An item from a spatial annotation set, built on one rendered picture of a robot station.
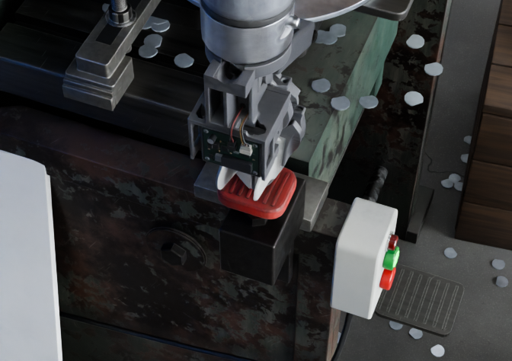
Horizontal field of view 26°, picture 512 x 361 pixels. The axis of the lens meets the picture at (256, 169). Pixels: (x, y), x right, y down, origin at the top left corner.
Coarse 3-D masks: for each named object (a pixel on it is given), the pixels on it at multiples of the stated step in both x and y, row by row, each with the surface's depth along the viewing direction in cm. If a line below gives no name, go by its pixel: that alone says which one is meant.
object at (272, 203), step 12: (240, 180) 108; (276, 180) 108; (288, 180) 108; (228, 192) 107; (240, 192) 107; (252, 192) 107; (264, 192) 107; (276, 192) 107; (288, 192) 107; (228, 204) 107; (240, 204) 107; (252, 204) 106; (264, 204) 106; (276, 204) 106; (264, 216) 106; (276, 216) 107
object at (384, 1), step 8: (376, 0) 122; (384, 0) 122; (392, 0) 122; (400, 0) 122; (408, 0) 122; (360, 8) 122; (368, 8) 122; (376, 8) 121; (384, 8) 121; (392, 8) 121; (400, 8) 121; (408, 8) 122; (376, 16) 122; (384, 16) 121; (392, 16) 121; (400, 16) 121; (320, 24) 138; (312, 40) 133
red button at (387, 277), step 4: (384, 272) 126; (388, 272) 126; (392, 272) 126; (384, 276) 126; (388, 276) 126; (392, 276) 127; (380, 280) 126; (384, 280) 126; (388, 280) 126; (392, 280) 128; (380, 284) 127; (384, 284) 126; (388, 284) 126; (384, 288) 127; (388, 288) 126
